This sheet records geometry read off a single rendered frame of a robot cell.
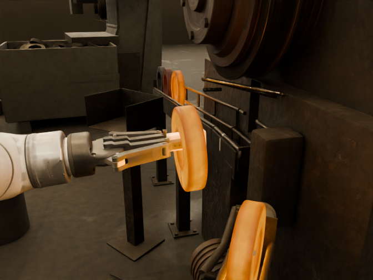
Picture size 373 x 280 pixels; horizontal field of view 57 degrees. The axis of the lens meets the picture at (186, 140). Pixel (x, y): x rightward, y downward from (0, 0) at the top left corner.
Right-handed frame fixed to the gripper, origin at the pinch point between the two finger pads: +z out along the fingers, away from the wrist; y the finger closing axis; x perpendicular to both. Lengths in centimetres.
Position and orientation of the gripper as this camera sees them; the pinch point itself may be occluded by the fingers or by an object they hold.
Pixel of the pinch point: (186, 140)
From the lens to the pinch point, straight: 62.1
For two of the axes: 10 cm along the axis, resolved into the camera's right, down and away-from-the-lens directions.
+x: -0.5, -9.3, -3.7
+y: 2.4, 3.5, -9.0
